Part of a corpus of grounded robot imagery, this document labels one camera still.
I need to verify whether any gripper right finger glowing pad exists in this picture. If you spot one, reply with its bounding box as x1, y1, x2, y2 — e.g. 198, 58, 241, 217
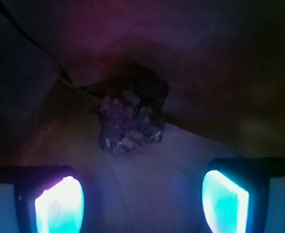
201, 157, 285, 233

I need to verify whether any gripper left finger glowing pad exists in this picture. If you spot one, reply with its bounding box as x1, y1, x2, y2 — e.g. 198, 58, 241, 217
0, 165, 84, 233

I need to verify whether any dark purple rock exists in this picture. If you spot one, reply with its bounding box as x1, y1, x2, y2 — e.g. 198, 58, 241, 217
93, 66, 169, 155

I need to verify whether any brown paper bag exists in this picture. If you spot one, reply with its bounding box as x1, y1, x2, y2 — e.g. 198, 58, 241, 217
0, 0, 285, 233

